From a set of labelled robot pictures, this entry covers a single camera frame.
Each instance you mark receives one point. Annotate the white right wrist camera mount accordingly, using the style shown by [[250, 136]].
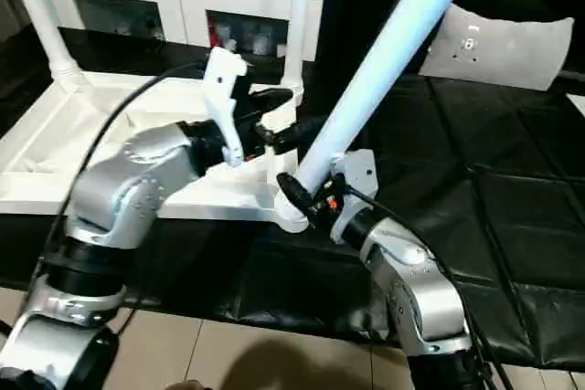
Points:
[[358, 175]]

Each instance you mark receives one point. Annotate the grey curtain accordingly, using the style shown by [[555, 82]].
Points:
[[11, 11]]

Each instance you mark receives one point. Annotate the white plastic table top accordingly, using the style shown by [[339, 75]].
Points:
[[55, 134]]

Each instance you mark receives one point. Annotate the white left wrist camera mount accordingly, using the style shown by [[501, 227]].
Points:
[[224, 89]]

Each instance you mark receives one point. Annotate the white padded sheet with fitting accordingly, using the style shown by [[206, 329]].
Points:
[[507, 47]]

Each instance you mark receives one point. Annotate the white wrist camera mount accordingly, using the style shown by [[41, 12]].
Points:
[[224, 89], [358, 175]]

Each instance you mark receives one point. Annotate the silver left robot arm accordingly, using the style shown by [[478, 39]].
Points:
[[119, 207]]

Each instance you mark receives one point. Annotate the white plastic table leg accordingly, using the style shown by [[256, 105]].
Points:
[[384, 52], [300, 15], [41, 15]]

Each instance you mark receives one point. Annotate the black work mat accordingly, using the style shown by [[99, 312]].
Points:
[[512, 189]]

